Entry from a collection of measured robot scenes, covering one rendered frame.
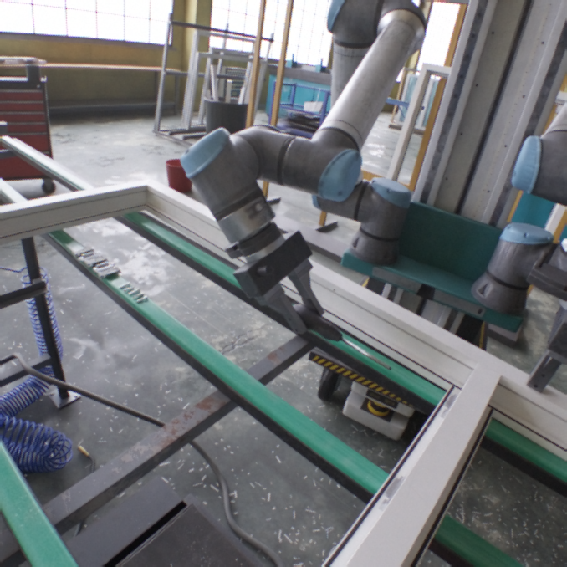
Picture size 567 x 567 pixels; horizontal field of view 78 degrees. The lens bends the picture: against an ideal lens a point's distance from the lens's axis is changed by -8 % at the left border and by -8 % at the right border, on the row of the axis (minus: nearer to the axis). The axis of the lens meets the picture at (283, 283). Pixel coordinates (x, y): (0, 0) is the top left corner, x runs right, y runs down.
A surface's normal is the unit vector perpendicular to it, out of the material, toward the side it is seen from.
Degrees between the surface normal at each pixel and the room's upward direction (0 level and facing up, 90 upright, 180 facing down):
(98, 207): 90
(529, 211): 90
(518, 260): 90
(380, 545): 0
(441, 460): 0
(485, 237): 90
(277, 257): 55
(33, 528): 0
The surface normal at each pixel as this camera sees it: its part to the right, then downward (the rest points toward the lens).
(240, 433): 0.15, -0.84
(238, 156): 0.75, -0.24
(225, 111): 0.02, 0.58
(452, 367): -0.65, 0.32
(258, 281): 0.56, -0.07
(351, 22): -0.44, 0.71
